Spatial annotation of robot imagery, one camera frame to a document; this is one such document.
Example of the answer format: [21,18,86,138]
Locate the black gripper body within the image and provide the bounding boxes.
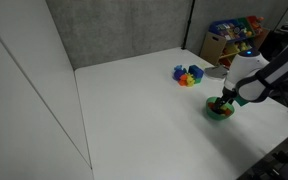
[219,87,238,107]

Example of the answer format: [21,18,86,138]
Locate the green bowl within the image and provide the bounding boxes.
[205,96,236,121]

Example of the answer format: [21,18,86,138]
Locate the green toy box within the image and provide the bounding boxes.
[193,75,204,85]

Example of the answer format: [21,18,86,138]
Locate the yellow toy piece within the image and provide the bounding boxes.
[185,74,197,88]

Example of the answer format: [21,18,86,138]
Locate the blue toy box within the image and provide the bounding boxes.
[187,64,205,80]

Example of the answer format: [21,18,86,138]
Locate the orange toy piece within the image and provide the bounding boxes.
[178,73,189,87]

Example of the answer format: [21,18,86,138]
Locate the brown cardboard box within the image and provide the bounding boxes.
[199,31,228,67]

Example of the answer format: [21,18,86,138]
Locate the purple toy ball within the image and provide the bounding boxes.
[172,69,186,81]

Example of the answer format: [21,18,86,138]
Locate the colourful toy storage shelf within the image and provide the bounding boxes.
[208,15,271,68]

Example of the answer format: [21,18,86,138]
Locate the black tripod stand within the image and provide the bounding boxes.
[181,0,196,51]

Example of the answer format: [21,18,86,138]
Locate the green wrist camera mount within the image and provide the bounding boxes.
[234,94,251,108]

